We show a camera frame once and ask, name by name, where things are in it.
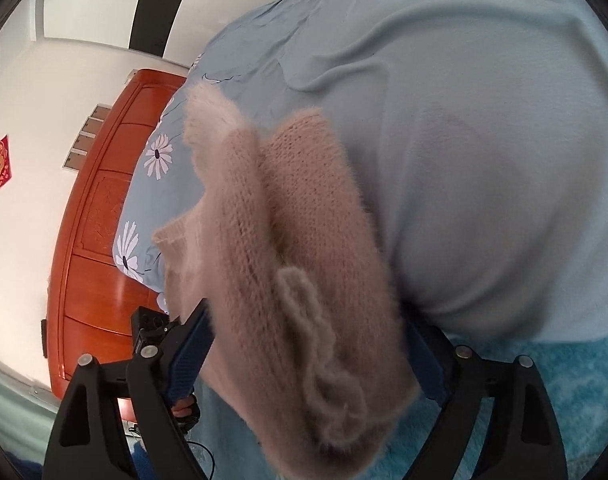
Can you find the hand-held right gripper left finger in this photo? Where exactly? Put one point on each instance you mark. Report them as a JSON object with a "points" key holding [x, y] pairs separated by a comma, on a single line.
{"points": [[189, 355]]}

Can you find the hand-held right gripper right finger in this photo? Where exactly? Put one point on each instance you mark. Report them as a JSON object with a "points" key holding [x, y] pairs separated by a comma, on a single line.
{"points": [[429, 360]]}

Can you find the beige fuzzy knit sweater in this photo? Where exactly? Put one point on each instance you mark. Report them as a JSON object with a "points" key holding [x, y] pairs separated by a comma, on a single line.
{"points": [[309, 285]]}

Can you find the person's left hand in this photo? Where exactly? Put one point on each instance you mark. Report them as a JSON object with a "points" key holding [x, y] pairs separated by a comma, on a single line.
{"points": [[181, 407]]}

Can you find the orange wooden headboard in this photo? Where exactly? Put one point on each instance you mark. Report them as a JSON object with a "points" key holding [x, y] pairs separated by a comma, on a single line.
{"points": [[99, 235]]}

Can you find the teal patterned bed sheet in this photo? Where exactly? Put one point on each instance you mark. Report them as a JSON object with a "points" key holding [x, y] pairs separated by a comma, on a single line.
{"points": [[584, 385]]}

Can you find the light blue floral duvet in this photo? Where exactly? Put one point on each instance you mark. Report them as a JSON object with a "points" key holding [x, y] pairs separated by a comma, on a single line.
{"points": [[484, 160]]}

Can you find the black wall socket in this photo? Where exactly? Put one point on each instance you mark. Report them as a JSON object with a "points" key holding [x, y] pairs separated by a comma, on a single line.
{"points": [[44, 337]]}

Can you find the small grey wall frame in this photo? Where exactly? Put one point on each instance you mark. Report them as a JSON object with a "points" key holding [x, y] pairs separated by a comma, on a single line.
{"points": [[101, 111], [92, 124], [85, 140], [74, 160]]}

